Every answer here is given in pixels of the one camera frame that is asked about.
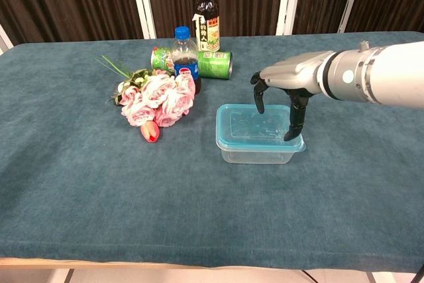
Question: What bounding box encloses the black and silver right hand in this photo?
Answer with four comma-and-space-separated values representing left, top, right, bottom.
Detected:
250, 50, 334, 142

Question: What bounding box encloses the blue translucent plastic lid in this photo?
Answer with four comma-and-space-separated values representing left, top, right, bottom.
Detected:
215, 103, 307, 153

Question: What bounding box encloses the clear plastic food container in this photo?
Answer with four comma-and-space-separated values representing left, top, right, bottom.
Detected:
217, 143, 304, 164

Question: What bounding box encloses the green chips can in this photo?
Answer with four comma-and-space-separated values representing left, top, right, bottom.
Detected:
150, 46, 233, 80

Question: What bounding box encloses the dark sauce bottle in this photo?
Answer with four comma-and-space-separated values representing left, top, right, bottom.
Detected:
192, 0, 221, 53

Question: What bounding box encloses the cola bottle with blue cap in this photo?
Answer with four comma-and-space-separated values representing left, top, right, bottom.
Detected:
170, 25, 202, 95

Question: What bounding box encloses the pink artificial rose bouquet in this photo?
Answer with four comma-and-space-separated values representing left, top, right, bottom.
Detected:
95, 54, 197, 128

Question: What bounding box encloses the red artificial tulip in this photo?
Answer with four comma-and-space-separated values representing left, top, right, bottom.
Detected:
140, 120, 161, 144

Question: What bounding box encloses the teal velvet tablecloth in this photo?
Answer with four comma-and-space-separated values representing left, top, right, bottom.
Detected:
0, 30, 424, 274

